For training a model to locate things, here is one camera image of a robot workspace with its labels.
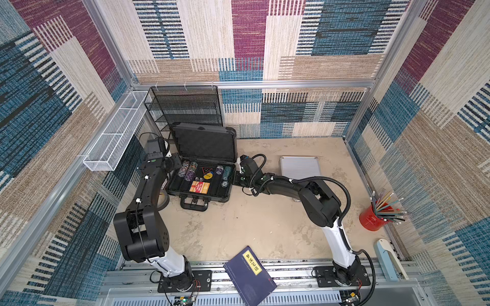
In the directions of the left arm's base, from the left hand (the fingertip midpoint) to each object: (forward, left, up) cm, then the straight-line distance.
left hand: (175, 159), depth 89 cm
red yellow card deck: (-6, -9, -15) cm, 18 cm away
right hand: (-3, -25, -12) cm, 28 cm away
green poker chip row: (+2, -22, -14) cm, 26 cm away
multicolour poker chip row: (+4, -1, -14) cm, 15 cm away
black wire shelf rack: (+33, -6, +7) cm, 34 cm away
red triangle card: (+6, -11, -16) cm, 20 cm away
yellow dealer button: (+2, -12, -16) cm, 20 cm away
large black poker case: (+9, -13, -7) cm, 17 cm away
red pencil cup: (-26, -84, -11) cm, 89 cm away
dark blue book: (-44, -34, -18) cm, 58 cm away
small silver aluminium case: (+4, -60, -13) cm, 62 cm away
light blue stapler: (-43, -86, -15) cm, 98 cm away
